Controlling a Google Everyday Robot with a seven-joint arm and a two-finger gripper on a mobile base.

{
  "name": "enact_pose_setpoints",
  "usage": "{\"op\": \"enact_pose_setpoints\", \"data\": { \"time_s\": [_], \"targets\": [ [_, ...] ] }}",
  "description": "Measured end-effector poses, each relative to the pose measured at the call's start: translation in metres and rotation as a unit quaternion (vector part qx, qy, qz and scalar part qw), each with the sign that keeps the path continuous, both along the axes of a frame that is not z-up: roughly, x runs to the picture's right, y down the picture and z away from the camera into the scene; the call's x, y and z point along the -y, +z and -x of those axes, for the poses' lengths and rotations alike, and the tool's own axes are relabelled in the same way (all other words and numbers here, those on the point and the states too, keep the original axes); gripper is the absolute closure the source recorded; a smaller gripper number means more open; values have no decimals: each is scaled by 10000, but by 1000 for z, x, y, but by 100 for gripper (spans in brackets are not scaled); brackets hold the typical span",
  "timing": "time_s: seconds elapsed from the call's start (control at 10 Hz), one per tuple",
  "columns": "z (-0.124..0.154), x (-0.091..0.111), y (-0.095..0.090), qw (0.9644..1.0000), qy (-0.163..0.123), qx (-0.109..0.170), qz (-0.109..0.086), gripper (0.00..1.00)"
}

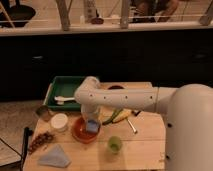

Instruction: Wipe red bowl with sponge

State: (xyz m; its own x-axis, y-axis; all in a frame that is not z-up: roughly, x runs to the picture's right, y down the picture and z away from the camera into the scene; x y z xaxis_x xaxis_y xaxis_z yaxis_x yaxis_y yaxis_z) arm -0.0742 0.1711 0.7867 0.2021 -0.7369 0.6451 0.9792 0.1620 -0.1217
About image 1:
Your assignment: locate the blue sponge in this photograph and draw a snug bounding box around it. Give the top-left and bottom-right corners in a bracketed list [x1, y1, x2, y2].
[86, 120, 99, 133]

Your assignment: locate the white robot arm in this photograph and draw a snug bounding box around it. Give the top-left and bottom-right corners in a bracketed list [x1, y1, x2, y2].
[74, 76, 213, 171]

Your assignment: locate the red bowl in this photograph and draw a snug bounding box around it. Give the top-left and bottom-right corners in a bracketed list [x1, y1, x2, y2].
[71, 117, 100, 144]

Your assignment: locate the corn cob toy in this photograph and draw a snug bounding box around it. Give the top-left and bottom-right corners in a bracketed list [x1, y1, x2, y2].
[102, 109, 131, 125]

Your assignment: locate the white brush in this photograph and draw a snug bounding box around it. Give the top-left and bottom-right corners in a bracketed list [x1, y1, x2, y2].
[54, 96, 75, 105]

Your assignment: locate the white round container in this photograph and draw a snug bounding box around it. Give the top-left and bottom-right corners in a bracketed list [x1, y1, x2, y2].
[50, 113, 68, 132]

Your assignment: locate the dark red plate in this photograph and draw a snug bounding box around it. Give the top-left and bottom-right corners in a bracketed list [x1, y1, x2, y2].
[108, 85, 124, 90]

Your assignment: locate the green tray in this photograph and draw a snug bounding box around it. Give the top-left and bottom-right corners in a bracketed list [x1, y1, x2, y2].
[45, 76, 85, 111]

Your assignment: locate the green plastic cup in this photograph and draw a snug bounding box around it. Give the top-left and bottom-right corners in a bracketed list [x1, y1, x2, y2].
[108, 136, 122, 154]

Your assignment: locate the silver metal utensil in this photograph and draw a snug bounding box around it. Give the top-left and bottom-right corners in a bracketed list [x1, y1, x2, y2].
[126, 118, 138, 134]

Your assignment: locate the small metal cup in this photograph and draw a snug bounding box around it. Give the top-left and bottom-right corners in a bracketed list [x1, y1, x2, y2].
[36, 105, 51, 122]

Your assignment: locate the brown grape bunch toy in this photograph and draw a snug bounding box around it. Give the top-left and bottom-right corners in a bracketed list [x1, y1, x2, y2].
[28, 132, 54, 154]

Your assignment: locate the blue folded cloth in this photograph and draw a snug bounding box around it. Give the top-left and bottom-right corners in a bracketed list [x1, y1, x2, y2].
[37, 145, 71, 168]

